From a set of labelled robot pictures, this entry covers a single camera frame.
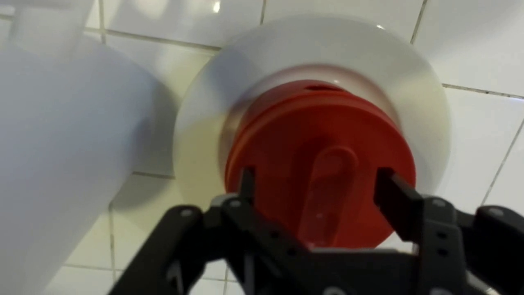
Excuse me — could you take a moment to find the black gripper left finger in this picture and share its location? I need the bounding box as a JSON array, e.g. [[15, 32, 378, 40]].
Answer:
[[108, 165, 313, 295]]

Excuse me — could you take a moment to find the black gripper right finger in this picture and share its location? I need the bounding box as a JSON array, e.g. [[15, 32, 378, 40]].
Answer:
[[375, 167, 524, 295]]

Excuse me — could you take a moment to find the clear plastic jug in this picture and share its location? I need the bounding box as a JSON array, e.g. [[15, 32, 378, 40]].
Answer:
[[0, 0, 183, 295]]

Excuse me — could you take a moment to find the white round dinner plate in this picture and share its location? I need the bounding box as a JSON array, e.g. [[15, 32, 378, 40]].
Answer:
[[172, 14, 453, 219]]

